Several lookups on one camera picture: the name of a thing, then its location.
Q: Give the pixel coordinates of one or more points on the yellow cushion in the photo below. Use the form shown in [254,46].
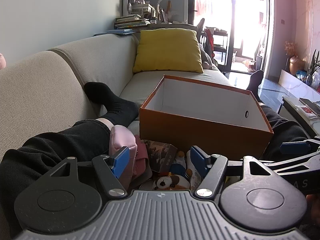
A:
[174,49]

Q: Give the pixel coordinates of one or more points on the black metal shelf rack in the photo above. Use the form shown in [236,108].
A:
[217,44]

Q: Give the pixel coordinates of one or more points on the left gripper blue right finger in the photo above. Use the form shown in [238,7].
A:
[212,169]

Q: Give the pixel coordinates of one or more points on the blue duck figure toy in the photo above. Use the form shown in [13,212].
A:
[179,166]

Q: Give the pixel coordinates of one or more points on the right leg black trousers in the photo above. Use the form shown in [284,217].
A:
[283,130]

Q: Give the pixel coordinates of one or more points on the dark coffee table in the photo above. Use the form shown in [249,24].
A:
[293,109]

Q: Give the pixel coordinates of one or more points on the left leg black trousers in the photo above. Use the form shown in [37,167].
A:
[85,140]

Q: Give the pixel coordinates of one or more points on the stack of books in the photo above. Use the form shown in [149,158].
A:
[131,21]

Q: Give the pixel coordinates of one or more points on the brown plush dog toy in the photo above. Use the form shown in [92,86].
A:
[171,183]

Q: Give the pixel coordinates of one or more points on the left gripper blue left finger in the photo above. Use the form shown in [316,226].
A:
[109,169]

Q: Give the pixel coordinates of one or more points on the white tv cabinet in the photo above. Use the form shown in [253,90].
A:
[297,88]

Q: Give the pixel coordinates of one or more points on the dark red cloth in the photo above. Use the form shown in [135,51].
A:
[141,169]

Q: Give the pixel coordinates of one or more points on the white printed packet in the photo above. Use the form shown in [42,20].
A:
[192,174]

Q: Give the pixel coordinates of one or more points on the pink fabric pouch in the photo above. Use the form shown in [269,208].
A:
[121,136]

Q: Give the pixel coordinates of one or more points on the beige fabric sofa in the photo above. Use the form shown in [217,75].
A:
[44,92]

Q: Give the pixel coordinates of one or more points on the leg black trousers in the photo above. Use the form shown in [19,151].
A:
[85,140]
[283,130]

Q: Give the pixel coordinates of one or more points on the orange cardboard box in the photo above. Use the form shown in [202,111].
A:
[219,119]

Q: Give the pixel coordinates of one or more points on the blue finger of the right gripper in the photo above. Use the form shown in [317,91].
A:
[300,147]

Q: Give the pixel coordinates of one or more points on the copper vase with flowers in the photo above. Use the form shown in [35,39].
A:
[294,63]

